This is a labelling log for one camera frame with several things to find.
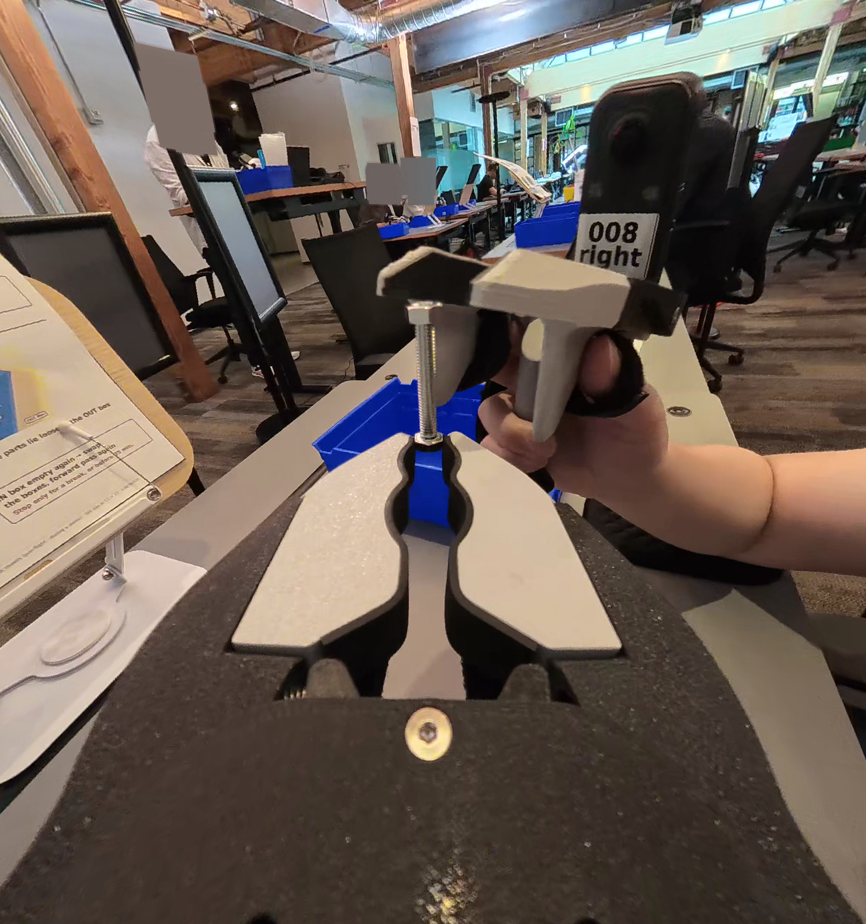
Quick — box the ceiling projector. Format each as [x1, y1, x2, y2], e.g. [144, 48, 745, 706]
[667, 2, 704, 46]

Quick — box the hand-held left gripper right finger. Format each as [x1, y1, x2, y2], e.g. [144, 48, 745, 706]
[444, 432, 626, 661]

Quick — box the long thin steel bolt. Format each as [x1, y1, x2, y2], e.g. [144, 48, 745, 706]
[415, 321, 445, 446]

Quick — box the person's office chair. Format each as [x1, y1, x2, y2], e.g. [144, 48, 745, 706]
[801, 577, 866, 730]

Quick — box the black floor lamp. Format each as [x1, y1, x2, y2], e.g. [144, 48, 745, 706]
[104, 0, 181, 167]
[478, 90, 512, 218]

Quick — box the person's right hand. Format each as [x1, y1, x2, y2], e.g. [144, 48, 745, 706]
[478, 335, 668, 508]

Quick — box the black office chair with armrests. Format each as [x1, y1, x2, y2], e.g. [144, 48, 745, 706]
[142, 234, 245, 384]

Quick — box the blue plastic bin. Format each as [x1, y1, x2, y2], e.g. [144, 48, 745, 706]
[514, 202, 582, 250]
[312, 377, 565, 529]
[237, 166, 294, 196]

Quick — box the silver ventilation duct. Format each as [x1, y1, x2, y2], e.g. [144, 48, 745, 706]
[231, 0, 492, 46]

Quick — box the wooden support post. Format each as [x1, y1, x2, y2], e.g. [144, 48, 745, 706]
[388, 32, 423, 160]
[0, 0, 219, 403]

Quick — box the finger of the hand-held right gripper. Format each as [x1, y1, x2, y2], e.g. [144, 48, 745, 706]
[377, 244, 493, 308]
[469, 249, 634, 320]

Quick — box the wooden top desk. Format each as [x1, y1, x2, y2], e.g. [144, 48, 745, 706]
[169, 180, 369, 235]

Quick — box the laminated instruction sheet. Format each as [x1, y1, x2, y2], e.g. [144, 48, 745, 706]
[0, 227, 189, 636]

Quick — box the person's right forearm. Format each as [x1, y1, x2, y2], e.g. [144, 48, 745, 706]
[660, 433, 866, 578]

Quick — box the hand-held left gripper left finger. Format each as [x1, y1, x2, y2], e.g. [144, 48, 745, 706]
[229, 433, 412, 659]

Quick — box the white stand base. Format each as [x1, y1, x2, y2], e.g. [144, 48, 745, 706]
[0, 549, 210, 789]

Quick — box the display screen on black stand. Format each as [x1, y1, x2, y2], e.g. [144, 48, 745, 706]
[167, 148, 336, 445]

